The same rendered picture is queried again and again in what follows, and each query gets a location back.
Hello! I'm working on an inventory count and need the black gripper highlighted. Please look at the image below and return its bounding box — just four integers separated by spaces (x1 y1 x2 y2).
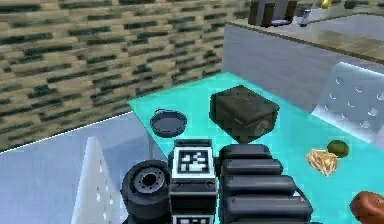
120 159 172 224

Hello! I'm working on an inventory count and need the brown potato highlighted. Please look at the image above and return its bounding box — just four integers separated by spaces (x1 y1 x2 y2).
349 190 384 224

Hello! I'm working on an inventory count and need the pale shredded food pile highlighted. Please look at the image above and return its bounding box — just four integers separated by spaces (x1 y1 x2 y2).
305 148 339 177

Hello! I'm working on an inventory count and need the grey pepper shaker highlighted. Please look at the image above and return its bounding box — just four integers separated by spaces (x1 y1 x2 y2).
298 8 312 27

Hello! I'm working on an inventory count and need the turquoise table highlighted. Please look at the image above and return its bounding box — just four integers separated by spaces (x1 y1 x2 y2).
128 71 384 224

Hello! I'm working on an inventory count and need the green round fruit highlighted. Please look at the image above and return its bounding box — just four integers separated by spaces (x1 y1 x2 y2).
326 139 350 159

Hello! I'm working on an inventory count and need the grey kitchen counter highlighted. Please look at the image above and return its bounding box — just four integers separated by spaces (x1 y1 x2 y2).
222 6 384 113

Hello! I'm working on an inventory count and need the black toaster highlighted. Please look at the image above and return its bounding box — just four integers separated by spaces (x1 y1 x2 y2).
209 84 281 144

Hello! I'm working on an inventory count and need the dark coffee machine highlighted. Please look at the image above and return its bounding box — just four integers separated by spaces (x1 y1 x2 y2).
247 0 299 28

